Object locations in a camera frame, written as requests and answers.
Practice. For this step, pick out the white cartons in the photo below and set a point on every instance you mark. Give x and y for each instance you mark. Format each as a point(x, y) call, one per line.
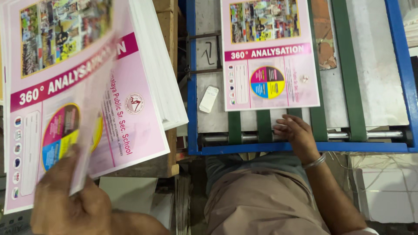
point(388, 199)

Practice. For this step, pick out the white paper sheets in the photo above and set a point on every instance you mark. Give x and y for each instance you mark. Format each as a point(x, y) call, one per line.
point(130, 192)

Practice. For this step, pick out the silver bangle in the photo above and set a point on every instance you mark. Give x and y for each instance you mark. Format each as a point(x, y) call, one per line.
point(315, 162)

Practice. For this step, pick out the small white block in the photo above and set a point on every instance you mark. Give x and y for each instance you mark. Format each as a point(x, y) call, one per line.
point(209, 99)

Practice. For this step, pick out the person's beige trousers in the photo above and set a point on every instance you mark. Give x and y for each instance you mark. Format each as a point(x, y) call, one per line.
point(261, 205)

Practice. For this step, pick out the person's left hand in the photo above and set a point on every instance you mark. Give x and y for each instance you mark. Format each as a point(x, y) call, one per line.
point(70, 209)

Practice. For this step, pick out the person's right fingers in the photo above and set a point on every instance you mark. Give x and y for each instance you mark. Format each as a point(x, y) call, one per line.
point(283, 127)

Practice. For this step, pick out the person's grey shirt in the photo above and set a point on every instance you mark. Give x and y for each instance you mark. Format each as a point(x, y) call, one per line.
point(254, 163)

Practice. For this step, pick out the white paper stack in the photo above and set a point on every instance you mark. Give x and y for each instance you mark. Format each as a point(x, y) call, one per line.
point(410, 22)

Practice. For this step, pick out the person's right hand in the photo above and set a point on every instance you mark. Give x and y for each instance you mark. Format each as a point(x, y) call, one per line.
point(298, 138)

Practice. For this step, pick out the person's left fingers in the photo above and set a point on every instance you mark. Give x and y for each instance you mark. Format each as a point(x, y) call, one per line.
point(57, 169)

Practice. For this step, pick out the torn brown tape patch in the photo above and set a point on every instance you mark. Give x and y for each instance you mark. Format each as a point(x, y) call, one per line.
point(323, 32)

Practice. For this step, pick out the black hex key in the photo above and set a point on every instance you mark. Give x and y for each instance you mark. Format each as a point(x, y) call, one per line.
point(211, 54)

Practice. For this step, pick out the stack of pink printed covers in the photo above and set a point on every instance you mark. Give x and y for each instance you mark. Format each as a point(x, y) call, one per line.
point(130, 81)

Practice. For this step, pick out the steel roller shaft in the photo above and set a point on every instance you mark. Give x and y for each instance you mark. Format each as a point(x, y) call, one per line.
point(382, 134)

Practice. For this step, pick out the blue framed conveyor machine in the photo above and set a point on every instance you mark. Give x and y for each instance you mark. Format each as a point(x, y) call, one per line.
point(375, 81)

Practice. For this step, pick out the green conveyor belt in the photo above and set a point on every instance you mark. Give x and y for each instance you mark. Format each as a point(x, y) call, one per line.
point(264, 125)
point(295, 112)
point(319, 122)
point(351, 81)
point(234, 127)

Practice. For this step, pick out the pink printed sheet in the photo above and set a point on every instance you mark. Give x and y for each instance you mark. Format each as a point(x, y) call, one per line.
point(93, 124)
point(267, 55)

